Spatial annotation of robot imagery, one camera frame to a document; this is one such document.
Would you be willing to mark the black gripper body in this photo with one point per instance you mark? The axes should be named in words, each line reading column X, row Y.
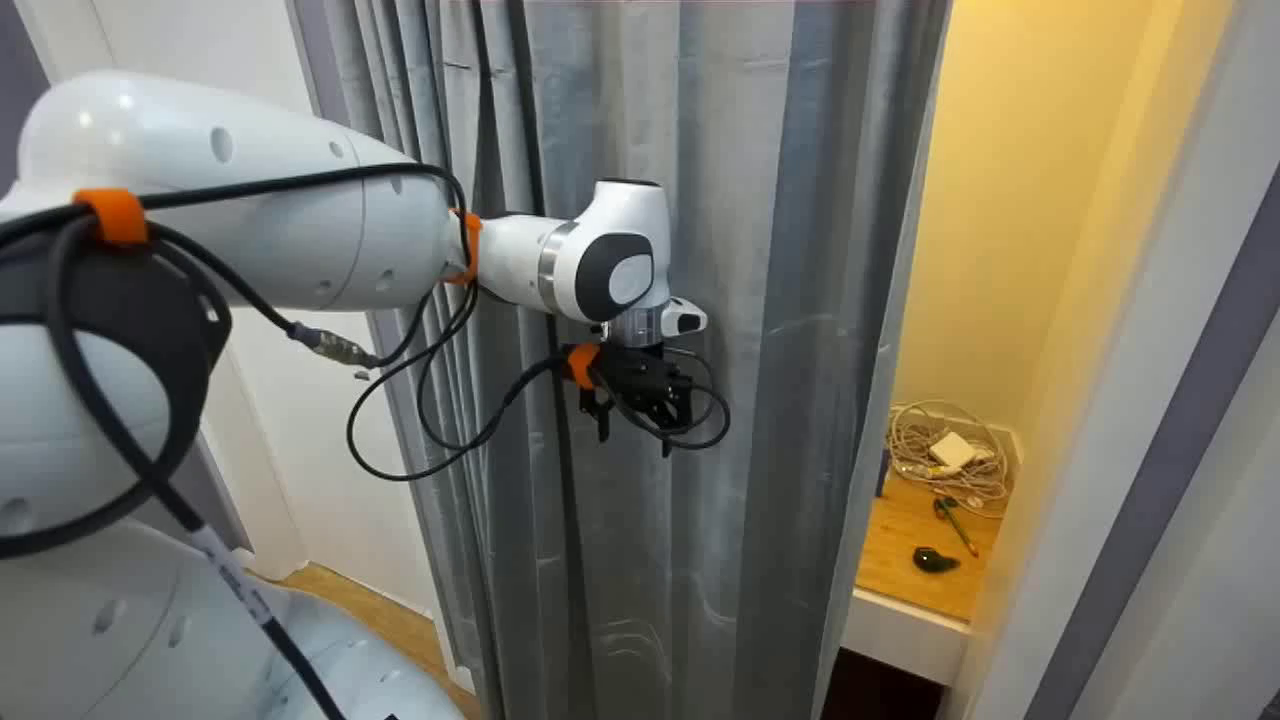
column 642, row 381

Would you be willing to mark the grey curtain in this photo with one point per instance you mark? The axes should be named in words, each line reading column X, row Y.
column 746, row 203

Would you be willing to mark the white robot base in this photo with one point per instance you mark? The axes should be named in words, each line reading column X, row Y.
column 123, row 625

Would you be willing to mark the blue pens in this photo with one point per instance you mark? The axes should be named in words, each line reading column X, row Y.
column 881, row 474

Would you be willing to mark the white power adapter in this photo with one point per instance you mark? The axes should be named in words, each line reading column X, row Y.
column 952, row 449

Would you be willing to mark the small black object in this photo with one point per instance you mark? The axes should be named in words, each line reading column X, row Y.
column 932, row 561

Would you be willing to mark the wooden desk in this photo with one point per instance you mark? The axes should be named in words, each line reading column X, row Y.
column 922, row 587

